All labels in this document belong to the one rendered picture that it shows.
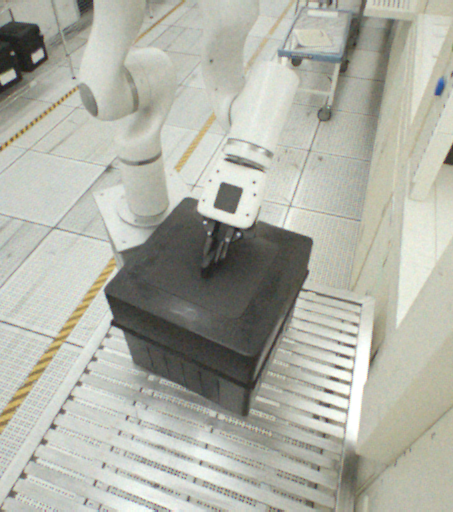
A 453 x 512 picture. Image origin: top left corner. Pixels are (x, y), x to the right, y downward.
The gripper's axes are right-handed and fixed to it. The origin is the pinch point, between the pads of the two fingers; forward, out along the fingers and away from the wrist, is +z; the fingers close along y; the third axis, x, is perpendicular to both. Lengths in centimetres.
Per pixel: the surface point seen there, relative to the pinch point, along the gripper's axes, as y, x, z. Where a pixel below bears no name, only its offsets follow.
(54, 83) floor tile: -254, 210, -63
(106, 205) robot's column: -50, 37, 2
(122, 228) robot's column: -40, 33, 7
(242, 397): 12.6, 3.0, 23.5
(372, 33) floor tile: -43, 371, -224
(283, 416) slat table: 20.1, 11.9, 27.1
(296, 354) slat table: 17.8, 22.2, 17.5
